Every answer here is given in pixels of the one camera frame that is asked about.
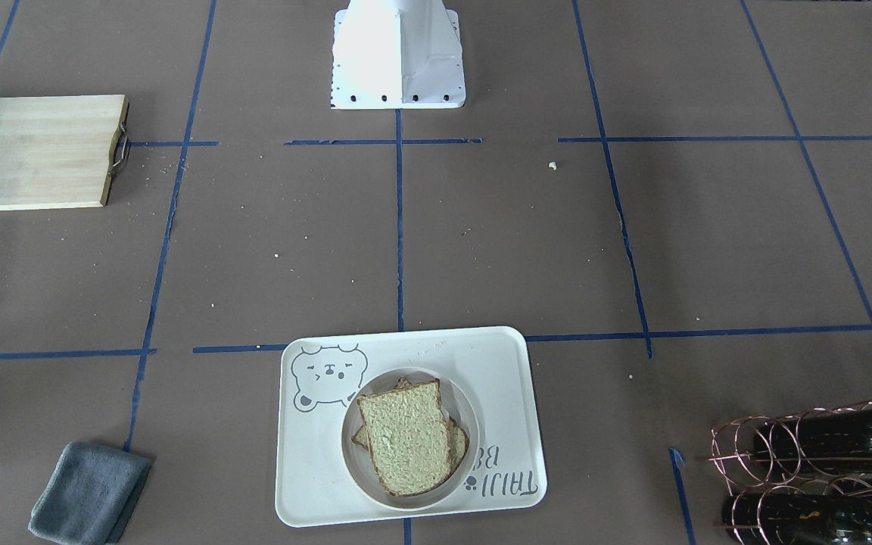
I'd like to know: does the white round plate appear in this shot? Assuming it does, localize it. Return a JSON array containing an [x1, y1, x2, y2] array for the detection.
[[341, 368, 480, 512]]

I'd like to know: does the bread slice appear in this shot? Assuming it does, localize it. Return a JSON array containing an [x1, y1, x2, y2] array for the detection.
[[356, 379, 453, 497], [350, 416, 469, 472]]

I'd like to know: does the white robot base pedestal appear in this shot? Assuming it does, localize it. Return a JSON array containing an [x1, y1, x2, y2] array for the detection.
[[330, 1, 467, 110]]

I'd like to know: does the wooden cutting board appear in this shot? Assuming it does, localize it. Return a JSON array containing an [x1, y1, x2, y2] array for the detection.
[[0, 95, 129, 211]]

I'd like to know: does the cream bear tray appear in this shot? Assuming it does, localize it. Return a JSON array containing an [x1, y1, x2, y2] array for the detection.
[[274, 325, 548, 528]]

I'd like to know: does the copper wire bottle rack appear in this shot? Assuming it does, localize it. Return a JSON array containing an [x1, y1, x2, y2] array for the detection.
[[708, 401, 872, 544]]

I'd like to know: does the dark green wine bottle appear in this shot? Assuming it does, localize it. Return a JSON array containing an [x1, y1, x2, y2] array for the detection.
[[753, 408, 872, 475]]

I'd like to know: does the grey folded cloth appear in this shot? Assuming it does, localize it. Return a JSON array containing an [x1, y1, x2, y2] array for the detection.
[[28, 441, 152, 544]]

